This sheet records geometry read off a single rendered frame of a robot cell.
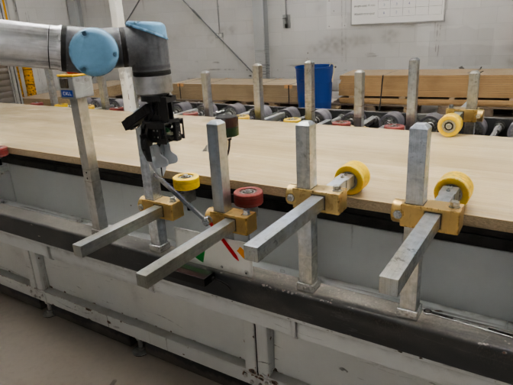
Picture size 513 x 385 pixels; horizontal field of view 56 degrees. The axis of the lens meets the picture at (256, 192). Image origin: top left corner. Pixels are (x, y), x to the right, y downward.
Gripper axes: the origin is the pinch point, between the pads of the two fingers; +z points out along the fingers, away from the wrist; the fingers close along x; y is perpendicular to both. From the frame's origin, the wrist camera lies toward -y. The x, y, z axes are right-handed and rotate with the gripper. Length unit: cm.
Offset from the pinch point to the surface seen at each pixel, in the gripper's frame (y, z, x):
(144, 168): -11.4, 2.1, 6.1
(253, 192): 18.9, 8.0, 15.2
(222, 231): 19.3, 13.2, -0.2
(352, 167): 43.8, 0.8, 23.7
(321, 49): -272, 16, 696
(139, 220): -5.7, 13.3, -3.8
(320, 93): -200, 64, 531
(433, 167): 57, 8, 56
